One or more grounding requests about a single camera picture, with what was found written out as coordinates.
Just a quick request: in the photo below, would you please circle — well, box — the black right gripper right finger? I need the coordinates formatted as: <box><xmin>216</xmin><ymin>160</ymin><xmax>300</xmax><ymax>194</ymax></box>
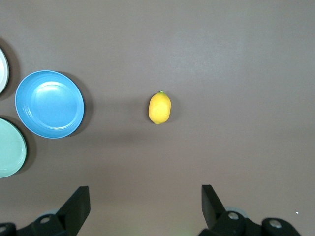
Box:
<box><xmin>198</xmin><ymin>184</ymin><xmax>302</xmax><ymax>236</ymax></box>

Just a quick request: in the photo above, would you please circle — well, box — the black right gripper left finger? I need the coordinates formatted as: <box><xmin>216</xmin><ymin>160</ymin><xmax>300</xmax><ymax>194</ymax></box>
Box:
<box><xmin>0</xmin><ymin>185</ymin><xmax>91</xmax><ymax>236</ymax></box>

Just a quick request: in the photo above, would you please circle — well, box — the yellow lemon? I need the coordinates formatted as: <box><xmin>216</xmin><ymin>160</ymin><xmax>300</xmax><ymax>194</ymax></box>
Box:
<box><xmin>148</xmin><ymin>90</ymin><xmax>172</xmax><ymax>125</ymax></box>

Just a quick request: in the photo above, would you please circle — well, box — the green plate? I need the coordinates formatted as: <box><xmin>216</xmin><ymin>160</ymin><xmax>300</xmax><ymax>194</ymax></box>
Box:
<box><xmin>0</xmin><ymin>117</ymin><xmax>28</xmax><ymax>179</ymax></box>

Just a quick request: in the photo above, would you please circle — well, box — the blue plate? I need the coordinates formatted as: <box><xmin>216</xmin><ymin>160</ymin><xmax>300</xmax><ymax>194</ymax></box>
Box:
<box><xmin>15</xmin><ymin>70</ymin><xmax>85</xmax><ymax>139</ymax></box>

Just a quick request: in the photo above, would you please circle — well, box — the brown table cover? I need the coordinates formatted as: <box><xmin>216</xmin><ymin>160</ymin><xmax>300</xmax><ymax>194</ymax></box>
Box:
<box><xmin>0</xmin><ymin>0</ymin><xmax>315</xmax><ymax>236</ymax></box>

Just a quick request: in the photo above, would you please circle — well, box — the beige plate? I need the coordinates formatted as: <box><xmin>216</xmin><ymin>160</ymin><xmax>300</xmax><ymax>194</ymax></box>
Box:
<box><xmin>0</xmin><ymin>46</ymin><xmax>10</xmax><ymax>95</ymax></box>

